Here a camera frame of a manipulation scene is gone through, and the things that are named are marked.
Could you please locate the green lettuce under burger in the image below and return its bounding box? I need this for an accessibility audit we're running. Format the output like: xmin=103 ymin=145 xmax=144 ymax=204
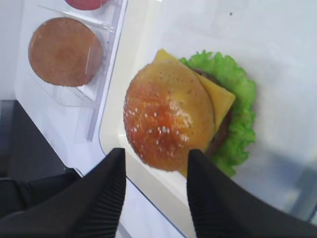
xmin=180 ymin=51 xmax=257 ymax=177

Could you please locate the clear acrylic left rack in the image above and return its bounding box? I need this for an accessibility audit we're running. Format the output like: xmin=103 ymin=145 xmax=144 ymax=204
xmin=14 ymin=0 xmax=129 ymax=144

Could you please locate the red tomato slice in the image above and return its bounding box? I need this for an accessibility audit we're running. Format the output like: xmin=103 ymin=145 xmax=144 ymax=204
xmin=65 ymin=0 xmax=109 ymax=10

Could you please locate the cream metal tray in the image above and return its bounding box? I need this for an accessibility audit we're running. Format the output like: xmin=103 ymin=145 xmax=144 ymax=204
xmin=100 ymin=0 xmax=317 ymax=238

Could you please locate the yellow cheese slice on burger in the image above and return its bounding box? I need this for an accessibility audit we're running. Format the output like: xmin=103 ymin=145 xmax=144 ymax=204
xmin=141 ymin=49 xmax=236 ymax=175

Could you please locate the sesame bun top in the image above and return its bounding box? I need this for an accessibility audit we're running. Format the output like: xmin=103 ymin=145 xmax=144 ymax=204
xmin=123 ymin=60 xmax=215 ymax=171

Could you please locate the brown meat patty in burger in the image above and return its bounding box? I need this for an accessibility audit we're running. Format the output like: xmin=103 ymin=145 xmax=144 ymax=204
xmin=193 ymin=68 xmax=232 ymax=157

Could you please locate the brown bun bottom in rack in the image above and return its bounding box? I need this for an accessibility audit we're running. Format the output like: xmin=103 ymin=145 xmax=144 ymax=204
xmin=28 ymin=17 xmax=104 ymax=87

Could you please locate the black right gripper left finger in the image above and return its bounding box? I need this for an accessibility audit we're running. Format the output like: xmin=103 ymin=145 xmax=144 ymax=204
xmin=0 ymin=148 xmax=126 ymax=238

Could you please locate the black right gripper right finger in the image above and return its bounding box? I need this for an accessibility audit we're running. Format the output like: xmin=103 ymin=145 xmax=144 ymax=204
xmin=187 ymin=149 xmax=317 ymax=238

